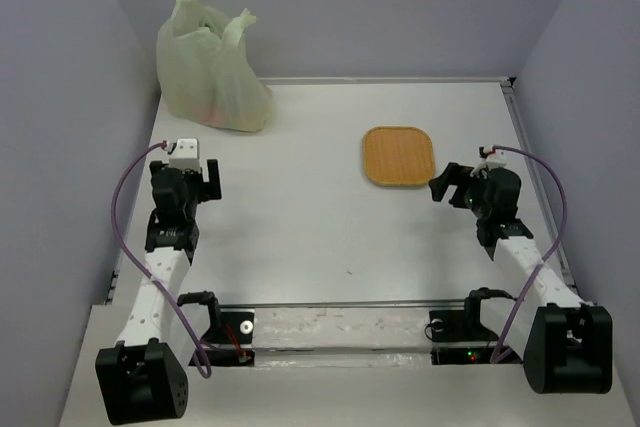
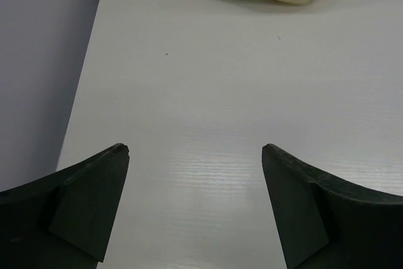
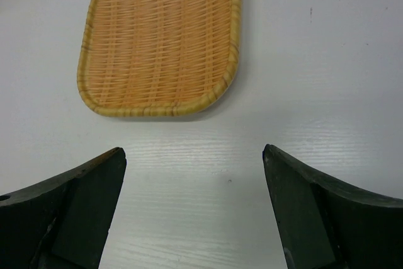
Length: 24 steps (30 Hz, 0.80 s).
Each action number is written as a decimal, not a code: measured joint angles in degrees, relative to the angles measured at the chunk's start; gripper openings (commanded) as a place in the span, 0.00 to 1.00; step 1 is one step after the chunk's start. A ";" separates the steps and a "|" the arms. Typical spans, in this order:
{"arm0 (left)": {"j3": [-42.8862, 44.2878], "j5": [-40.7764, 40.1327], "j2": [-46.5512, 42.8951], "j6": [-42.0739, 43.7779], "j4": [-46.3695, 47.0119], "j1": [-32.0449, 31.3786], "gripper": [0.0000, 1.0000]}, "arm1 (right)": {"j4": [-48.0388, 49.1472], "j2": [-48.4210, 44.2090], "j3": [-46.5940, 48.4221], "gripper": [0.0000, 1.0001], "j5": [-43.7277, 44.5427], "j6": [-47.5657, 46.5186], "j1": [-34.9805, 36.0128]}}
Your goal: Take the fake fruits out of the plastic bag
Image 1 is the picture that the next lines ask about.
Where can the orange woven square tray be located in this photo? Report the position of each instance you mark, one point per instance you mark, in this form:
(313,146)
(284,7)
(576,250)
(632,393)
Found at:
(398,156)

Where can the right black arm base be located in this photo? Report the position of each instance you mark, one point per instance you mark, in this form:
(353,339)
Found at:
(457,336)

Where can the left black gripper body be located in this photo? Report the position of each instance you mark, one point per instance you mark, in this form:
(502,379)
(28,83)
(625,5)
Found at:
(193,182)

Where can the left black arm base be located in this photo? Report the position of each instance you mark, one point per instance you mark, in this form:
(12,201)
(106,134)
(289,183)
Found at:
(228,337)

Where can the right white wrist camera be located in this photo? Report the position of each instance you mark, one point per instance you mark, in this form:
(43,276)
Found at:
(492,157)

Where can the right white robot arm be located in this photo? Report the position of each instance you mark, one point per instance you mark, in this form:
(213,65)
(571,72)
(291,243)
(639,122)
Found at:
(564,343)

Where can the translucent green plastic bag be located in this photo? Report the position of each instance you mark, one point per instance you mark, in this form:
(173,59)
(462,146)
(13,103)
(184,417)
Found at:
(203,69)

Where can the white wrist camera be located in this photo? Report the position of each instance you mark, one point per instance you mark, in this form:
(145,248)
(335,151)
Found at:
(492,157)
(184,155)

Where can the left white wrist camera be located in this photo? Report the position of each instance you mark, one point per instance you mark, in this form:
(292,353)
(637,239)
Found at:
(184,155)

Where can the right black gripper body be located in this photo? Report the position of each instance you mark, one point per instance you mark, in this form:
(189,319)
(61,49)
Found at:
(473,196)

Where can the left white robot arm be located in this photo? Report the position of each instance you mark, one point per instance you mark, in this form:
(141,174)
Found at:
(143,377)

